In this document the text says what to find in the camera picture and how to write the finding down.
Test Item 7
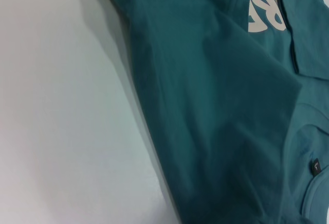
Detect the teal blue printed t-shirt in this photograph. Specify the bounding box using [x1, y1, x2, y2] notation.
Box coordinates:
[95, 0, 329, 224]

